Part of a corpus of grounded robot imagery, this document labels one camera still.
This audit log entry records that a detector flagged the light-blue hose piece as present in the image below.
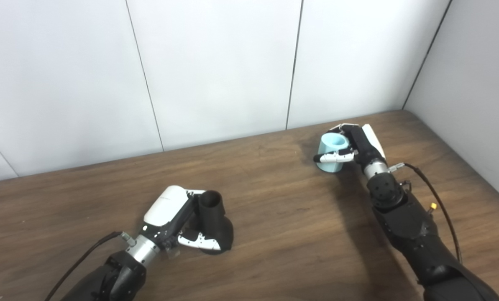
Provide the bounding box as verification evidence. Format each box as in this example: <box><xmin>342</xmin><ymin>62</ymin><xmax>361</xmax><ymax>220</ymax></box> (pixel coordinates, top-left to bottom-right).
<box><xmin>316</xmin><ymin>133</ymin><xmax>350</xmax><ymax>173</ymax></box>

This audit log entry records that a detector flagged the black nozzle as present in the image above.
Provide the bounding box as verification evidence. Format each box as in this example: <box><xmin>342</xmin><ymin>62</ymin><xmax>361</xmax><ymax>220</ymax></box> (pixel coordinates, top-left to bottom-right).
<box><xmin>198</xmin><ymin>190</ymin><xmax>234</xmax><ymax>255</ymax></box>

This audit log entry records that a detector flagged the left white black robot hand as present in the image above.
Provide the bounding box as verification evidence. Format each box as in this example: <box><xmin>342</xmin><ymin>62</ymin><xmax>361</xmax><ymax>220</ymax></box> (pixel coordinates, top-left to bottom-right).
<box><xmin>140</xmin><ymin>185</ymin><xmax>223</xmax><ymax>256</ymax></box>

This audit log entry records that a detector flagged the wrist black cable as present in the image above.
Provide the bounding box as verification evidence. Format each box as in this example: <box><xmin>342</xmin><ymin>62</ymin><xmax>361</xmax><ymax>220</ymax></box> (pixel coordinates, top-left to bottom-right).
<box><xmin>388</xmin><ymin>162</ymin><xmax>463</xmax><ymax>264</ymax></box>
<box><xmin>44</xmin><ymin>231</ymin><xmax>137</xmax><ymax>301</ymax></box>

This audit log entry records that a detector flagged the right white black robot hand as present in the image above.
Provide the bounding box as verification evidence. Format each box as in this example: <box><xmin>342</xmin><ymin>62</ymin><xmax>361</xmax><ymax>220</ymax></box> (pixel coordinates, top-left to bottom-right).
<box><xmin>313</xmin><ymin>123</ymin><xmax>387</xmax><ymax>166</ymax></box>

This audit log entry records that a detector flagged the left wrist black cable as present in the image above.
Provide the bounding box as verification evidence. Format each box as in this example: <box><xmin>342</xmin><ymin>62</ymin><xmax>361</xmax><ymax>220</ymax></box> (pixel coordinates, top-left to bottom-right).
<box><xmin>44</xmin><ymin>231</ymin><xmax>137</xmax><ymax>301</ymax></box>

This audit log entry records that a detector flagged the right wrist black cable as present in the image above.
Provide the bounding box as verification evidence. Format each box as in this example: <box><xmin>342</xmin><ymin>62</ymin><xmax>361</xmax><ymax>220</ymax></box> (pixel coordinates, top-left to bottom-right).
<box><xmin>388</xmin><ymin>162</ymin><xmax>463</xmax><ymax>264</ymax></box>

